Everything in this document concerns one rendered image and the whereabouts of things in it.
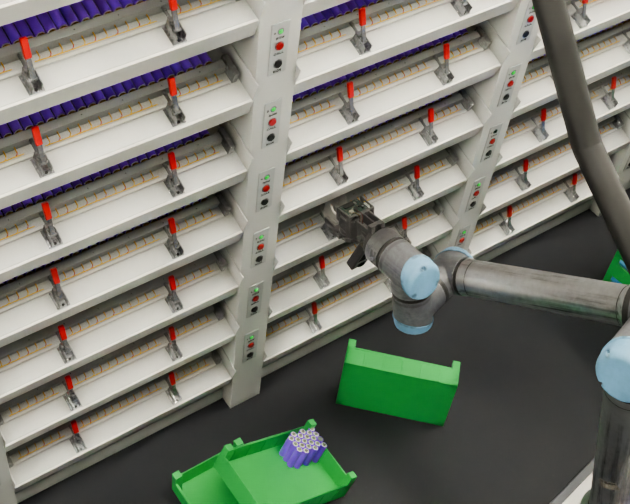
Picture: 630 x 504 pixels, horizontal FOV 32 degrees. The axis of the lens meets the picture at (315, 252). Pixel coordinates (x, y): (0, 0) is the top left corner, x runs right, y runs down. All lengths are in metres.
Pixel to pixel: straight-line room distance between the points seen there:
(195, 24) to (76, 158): 0.32
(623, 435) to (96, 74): 1.23
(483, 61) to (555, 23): 1.73
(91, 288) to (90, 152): 0.39
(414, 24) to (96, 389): 1.10
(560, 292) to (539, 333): 0.96
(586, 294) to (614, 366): 0.24
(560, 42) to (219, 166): 1.45
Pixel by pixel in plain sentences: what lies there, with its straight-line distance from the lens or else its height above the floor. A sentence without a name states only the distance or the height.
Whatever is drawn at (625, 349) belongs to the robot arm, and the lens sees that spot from 2.13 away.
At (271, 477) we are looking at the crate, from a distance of 2.83.
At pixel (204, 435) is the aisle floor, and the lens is 2.96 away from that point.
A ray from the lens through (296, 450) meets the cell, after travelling 2.84.
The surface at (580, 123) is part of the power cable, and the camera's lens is 0.90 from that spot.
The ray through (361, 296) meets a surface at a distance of 3.06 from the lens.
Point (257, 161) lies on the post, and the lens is 2.27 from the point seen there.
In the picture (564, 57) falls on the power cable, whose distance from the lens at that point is 0.89.
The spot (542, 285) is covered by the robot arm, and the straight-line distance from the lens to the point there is 2.39.
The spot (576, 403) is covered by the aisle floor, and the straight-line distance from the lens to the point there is 3.21.
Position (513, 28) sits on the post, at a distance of 2.57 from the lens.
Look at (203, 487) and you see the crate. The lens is 2.88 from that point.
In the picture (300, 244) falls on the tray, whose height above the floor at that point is 0.55.
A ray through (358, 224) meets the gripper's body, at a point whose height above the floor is 0.70.
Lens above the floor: 2.56
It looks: 50 degrees down
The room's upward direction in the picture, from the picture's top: 9 degrees clockwise
